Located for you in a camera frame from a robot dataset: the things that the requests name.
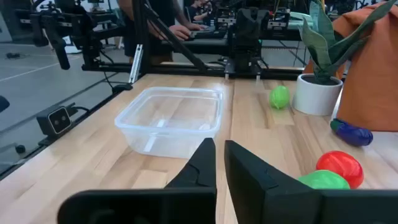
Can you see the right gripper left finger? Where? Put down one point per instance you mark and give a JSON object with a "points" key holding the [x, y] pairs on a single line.
{"points": [[192, 202]]}

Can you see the purple toy eggplant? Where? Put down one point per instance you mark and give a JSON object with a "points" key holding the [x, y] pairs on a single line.
{"points": [[353, 133]]}

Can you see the red toy tomato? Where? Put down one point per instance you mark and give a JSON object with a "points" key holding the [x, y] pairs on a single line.
{"points": [[342, 166]]}

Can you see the white plant pot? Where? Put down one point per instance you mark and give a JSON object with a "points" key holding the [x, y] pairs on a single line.
{"points": [[315, 99]]}

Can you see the silver aluminium bracket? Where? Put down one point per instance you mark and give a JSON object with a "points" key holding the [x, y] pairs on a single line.
{"points": [[136, 65]]}

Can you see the green snake plant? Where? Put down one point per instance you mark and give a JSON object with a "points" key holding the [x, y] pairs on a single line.
{"points": [[314, 40]]}

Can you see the small green toy lime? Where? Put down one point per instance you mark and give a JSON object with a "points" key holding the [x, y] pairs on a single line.
{"points": [[280, 97]]}

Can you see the person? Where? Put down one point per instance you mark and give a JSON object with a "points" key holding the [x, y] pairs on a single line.
{"points": [[199, 11], [155, 18]]}

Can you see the orange cloth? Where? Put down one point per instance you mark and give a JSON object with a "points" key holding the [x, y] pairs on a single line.
{"points": [[373, 81]]}

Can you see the clear plastic tupperware container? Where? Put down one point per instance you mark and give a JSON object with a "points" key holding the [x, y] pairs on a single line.
{"points": [[140, 137]]}

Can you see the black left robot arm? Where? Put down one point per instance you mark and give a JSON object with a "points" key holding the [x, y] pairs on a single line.
{"points": [[245, 57]]}

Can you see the black desk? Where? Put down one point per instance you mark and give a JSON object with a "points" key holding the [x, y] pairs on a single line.
{"points": [[211, 45]]}

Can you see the adjacent workstation robot arm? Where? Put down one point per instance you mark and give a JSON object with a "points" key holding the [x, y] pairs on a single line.
{"points": [[56, 37]]}

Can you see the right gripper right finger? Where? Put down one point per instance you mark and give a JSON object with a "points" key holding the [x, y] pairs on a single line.
{"points": [[264, 199]]}

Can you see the large light green toy fruit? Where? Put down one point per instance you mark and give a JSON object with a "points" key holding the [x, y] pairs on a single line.
{"points": [[323, 181]]}

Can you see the small black table camera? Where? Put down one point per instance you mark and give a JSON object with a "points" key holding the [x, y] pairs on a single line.
{"points": [[57, 119]]}

